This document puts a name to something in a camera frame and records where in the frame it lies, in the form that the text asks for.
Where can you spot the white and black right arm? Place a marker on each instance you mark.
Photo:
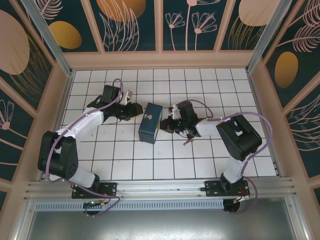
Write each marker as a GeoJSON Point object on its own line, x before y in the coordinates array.
{"type": "Point", "coordinates": [237, 135]}

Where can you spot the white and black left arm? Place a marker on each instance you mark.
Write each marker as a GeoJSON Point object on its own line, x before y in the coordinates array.
{"type": "Point", "coordinates": [82, 122]}

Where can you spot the dark blue storage box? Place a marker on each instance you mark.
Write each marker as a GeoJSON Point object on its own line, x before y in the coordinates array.
{"type": "Point", "coordinates": [150, 127]}

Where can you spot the grey metal sheet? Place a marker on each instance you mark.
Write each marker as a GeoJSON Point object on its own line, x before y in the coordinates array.
{"type": "Point", "coordinates": [160, 227]}

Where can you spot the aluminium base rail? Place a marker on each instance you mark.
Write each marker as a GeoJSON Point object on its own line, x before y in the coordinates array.
{"type": "Point", "coordinates": [162, 188]}

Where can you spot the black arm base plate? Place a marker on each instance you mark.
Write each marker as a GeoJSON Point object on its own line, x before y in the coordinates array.
{"type": "Point", "coordinates": [110, 190]}
{"type": "Point", "coordinates": [212, 188]}

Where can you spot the aluminium frame post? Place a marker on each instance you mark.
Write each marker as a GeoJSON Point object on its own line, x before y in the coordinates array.
{"type": "Point", "coordinates": [265, 32]}
{"type": "Point", "coordinates": [47, 35]}

